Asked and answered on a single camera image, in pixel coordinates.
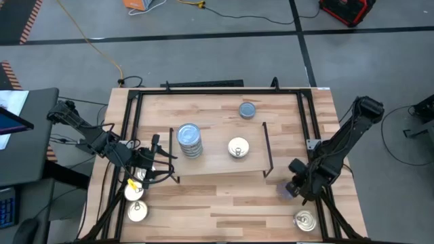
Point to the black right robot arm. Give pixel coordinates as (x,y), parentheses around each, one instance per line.
(352,135)

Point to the blue screen monitor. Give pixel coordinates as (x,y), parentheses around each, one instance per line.
(8,125)

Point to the black table clamp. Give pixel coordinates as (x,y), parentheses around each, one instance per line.
(167,86)
(274,83)

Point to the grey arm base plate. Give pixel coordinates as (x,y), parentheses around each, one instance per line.
(126,144)
(313,144)

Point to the red and black case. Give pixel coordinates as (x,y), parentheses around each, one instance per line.
(349,10)

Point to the orange object on floor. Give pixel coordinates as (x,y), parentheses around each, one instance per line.
(131,14)

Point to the black bar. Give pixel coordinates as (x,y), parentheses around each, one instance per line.
(203,84)

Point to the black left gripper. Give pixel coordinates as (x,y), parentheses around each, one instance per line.
(142,159)

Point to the yellow tag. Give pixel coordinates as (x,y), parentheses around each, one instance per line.
(133,184)

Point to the grey keyboard tray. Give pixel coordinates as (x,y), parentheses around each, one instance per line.
(37,203)

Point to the gold can blue label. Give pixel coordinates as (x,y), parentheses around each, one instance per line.
(305,220)
(140,174)
(284,190)
(238,147)

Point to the orange cardboard box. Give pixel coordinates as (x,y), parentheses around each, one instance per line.
(134,4)

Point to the grey desk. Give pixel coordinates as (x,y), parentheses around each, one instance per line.
(34,152)

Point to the black equipment stand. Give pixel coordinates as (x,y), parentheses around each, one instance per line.
(425,110)

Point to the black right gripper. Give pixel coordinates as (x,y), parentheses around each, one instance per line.
(312,183)

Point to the black keyboard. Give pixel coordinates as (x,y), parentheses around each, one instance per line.
(6,208)

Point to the wooden shelf black legs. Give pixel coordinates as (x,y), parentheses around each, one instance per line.
(217,159)

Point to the white paper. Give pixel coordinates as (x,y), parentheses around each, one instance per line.
(13,100)

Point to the black mat orange stripes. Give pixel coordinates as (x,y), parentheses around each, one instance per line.
(13,20)
(8,76)
(51,154)

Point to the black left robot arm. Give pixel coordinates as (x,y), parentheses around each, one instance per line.
(84,130)

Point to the black mouse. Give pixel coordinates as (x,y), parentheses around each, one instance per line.
(28,229)

